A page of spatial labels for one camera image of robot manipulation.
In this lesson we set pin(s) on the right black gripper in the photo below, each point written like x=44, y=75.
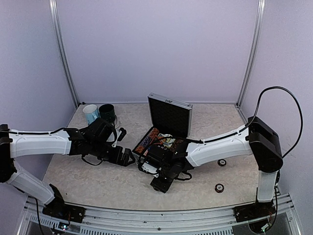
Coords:
x=160, y=187

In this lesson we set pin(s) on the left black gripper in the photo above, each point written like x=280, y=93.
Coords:
x=116, y=159

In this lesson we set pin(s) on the blue playing card deck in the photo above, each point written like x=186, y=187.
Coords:
x=165, y=142

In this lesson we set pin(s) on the aluminium poker case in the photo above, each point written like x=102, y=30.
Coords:
x=170, y=116

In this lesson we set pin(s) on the black poker chip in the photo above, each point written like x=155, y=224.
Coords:
x=222, y=162
x=219, y=188

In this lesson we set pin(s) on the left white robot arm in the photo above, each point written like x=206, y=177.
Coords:
x=98, y=139

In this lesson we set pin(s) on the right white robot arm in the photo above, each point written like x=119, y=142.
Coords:
x=255, y=138

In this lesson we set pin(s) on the left chip row in case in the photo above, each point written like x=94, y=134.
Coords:
x=146, y=140

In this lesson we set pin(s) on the grey round coaster tray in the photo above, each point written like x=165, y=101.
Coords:
x=116, y=122

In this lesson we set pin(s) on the dark green mug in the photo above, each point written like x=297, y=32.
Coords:
x=107, y=112

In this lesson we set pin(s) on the light blue mug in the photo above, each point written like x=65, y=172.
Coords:
x=91, y=113

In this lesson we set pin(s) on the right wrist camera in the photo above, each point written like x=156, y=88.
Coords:
x=146, y=167

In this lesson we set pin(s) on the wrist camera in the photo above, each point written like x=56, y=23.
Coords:
x=146, y=167
x=121, y=133

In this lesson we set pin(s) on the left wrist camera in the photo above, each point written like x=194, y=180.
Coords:
x=121, y=133

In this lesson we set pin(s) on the front aluminium rail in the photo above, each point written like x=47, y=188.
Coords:
x=214, y=221

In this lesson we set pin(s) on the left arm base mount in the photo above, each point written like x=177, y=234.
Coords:
x=65, y=212

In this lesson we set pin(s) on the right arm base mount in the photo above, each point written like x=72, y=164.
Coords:
x=253, y=211

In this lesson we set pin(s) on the left aluminium frame post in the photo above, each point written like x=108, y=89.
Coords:
x=62, y=51

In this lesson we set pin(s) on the aluminium frame post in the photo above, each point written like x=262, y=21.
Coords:
x=62, y=51
x=252, y=53

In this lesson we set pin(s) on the right aluminium frame post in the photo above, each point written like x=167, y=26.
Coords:
x=252, y=53

